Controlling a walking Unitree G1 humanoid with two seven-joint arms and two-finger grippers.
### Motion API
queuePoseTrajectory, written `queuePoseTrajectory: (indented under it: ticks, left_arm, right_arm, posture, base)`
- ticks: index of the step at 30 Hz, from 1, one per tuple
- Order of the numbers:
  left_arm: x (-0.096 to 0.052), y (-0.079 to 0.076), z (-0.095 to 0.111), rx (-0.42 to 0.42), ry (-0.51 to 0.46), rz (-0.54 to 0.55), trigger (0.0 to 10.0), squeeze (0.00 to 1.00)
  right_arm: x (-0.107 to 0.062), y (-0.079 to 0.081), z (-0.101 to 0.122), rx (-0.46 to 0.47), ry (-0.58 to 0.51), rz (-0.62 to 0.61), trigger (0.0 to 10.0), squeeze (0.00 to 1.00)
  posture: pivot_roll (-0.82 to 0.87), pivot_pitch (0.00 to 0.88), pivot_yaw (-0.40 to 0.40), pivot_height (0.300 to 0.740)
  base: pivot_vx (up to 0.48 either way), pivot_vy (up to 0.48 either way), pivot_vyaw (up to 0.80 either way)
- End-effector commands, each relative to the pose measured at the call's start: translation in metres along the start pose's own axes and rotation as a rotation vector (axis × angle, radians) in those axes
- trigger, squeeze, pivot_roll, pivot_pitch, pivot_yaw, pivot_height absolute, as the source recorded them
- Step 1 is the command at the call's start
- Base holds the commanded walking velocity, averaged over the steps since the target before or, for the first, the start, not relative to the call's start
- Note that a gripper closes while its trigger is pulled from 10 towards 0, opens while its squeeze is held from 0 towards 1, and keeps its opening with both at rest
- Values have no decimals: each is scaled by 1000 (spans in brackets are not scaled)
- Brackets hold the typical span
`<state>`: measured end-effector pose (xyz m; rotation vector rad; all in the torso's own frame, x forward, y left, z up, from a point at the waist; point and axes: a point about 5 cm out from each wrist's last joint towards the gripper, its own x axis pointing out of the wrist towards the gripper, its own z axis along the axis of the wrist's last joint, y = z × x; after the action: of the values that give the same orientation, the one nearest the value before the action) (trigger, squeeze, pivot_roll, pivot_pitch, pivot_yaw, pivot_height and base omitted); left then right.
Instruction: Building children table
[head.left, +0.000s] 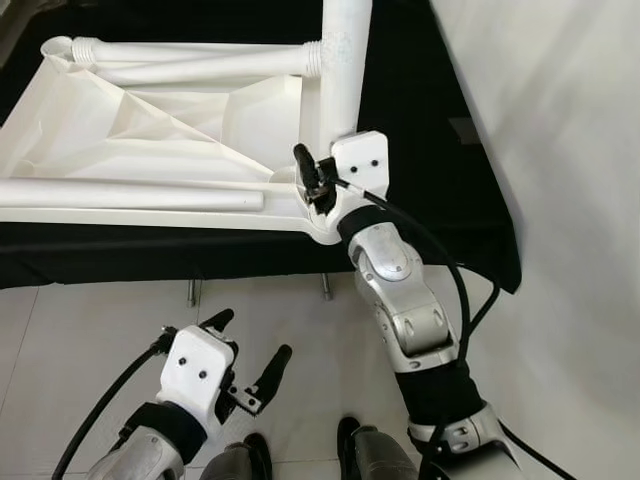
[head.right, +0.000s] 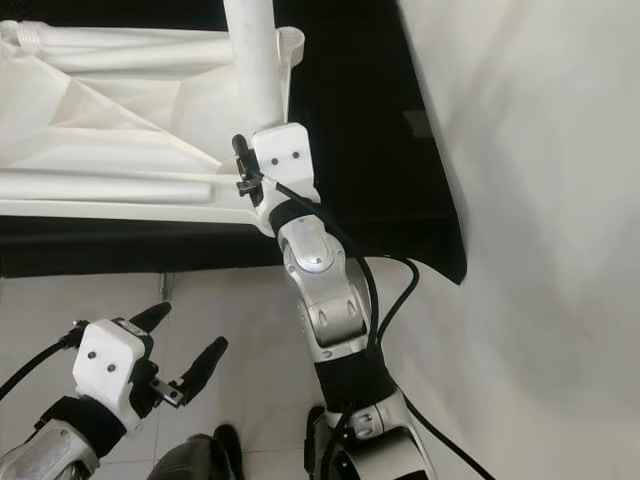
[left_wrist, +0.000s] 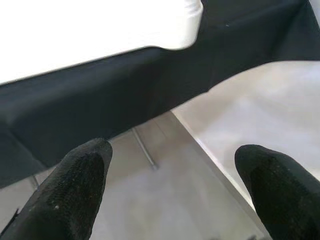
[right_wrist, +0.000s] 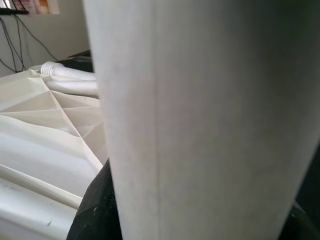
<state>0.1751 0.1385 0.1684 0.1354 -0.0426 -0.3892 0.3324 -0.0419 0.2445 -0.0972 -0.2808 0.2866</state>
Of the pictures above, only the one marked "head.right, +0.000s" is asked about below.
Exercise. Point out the black tablecloth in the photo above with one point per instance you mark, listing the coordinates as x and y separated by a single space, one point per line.
360 120

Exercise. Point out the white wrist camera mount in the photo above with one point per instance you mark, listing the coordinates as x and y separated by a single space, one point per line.
110 360
282 150

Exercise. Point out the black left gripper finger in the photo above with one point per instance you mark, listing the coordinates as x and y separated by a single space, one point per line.
152 316
205 368

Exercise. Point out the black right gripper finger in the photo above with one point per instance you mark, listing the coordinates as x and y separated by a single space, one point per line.
244 160

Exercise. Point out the grey robot leg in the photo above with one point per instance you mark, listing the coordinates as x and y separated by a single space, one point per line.
315 440
190 462

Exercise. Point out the white plastic children table top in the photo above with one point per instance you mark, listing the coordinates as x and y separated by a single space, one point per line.
150 120

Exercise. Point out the grey robot right leg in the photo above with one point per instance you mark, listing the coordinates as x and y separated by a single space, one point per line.
315 440

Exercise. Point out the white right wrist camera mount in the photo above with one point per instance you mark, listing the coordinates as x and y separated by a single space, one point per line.
282 150

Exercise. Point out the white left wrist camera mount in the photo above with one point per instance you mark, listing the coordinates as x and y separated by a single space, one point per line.
110 360

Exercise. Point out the grey robot left leg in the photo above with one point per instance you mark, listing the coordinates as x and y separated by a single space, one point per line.
190 462

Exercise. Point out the grey tape strip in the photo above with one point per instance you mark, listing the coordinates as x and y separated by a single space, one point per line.
420 123

